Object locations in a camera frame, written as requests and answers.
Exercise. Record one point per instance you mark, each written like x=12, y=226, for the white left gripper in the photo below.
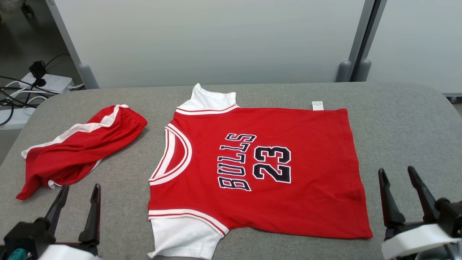
x=68, y=253

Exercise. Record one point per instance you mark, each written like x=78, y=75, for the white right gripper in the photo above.
x=411, y=240

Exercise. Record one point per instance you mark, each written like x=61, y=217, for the red shorts with white stripe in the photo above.
x=83, y=148

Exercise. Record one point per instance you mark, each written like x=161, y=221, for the red Bulls 23 jersey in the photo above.
x=310, y=173

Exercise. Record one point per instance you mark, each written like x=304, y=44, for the plain white power strip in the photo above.
x=14, y=119

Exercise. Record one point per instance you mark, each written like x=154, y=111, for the white power strip with sockets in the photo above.
x=54, y=82

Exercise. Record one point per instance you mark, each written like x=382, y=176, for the grey partition foot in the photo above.
x=362, y=70
x=88, y=77
x=343, y=71

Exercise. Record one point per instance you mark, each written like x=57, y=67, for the black plug adapter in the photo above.
x=37, y=70

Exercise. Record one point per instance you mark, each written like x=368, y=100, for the narrow white partition panel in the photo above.
x=422, y=39

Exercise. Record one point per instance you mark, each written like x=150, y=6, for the black caster wheel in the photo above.
x=27, y=9

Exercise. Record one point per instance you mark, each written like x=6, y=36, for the wide white partition panel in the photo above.
x=216, y=39

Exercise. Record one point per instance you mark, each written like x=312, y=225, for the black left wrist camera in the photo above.
x=29, y=234

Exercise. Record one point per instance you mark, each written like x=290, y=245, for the teal left camera connector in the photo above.
x=16, y=255

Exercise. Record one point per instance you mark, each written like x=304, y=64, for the dark partition post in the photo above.
x=373, y=32

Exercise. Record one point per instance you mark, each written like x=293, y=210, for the light aluminium partition post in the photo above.
x=361, y=32

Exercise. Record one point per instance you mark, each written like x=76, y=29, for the slanted aluminium partition post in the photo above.
x=63, y=32

